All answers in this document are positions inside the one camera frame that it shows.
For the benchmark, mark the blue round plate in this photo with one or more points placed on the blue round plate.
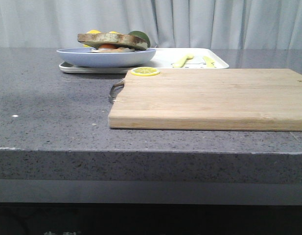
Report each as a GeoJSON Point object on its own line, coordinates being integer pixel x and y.
{"type": "Point", "coordinates": [84, 57]}

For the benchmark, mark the bread slice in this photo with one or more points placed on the bread slice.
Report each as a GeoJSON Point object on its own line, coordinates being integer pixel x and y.
{"type": "Point", "coordinates": [113, 50]}
{"type": "Point", "coordinates": [119, 40]}

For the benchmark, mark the white rectangular tray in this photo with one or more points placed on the white rectangular tray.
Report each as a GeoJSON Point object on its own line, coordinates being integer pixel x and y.
{"type": "Point", "coordinates": [163, 59]}

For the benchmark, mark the lemon slice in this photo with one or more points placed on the lemon slice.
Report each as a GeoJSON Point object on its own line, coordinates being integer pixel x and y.
{"type": "Point", "coordinates": [144, 71]}

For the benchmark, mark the yellow plastic fork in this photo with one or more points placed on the yellow plastic fork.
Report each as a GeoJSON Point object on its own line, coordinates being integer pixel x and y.
{"type": "Point", "coordinates": [180, 63]}

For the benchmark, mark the yellow plastic knife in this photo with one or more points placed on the yellow plastic knife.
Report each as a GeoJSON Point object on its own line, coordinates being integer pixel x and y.
{"type": "Point", "coordinates": [210, 63]}

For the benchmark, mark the fried egg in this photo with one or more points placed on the fried egg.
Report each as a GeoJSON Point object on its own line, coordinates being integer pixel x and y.
{"type": "Point", "coordinates": [108, 46]}

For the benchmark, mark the wooden cutting board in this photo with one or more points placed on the wooden cutting board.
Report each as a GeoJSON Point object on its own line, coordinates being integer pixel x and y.
{"type": "Point", "coordinates": [211, 99]}

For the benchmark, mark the green lime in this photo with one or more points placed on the green lime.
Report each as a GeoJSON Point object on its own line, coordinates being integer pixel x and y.
{"type": "Point", "coordinates": [141, 35]}

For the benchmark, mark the right yellow lemon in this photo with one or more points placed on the right yellow lemon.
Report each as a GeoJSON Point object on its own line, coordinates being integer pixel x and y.
{"type": "Point", "coordinates": [114, 32]}

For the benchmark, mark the yellow lemon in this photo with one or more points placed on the yellow lemon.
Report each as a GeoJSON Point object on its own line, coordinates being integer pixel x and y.
{"type": "Point", "coordinates": [114, 32]}
{"type": "Point", "coordinates": [93, 31]}

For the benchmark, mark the left yellow lemon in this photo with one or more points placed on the left yellow lemon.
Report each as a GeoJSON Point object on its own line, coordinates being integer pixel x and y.
{"type": "Point", "coordinates": [93, 31]}

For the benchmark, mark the grey curtain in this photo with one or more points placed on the grey curtain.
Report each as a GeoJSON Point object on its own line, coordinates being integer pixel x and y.
{"type": "Point", "coordinates": [215, 24]}

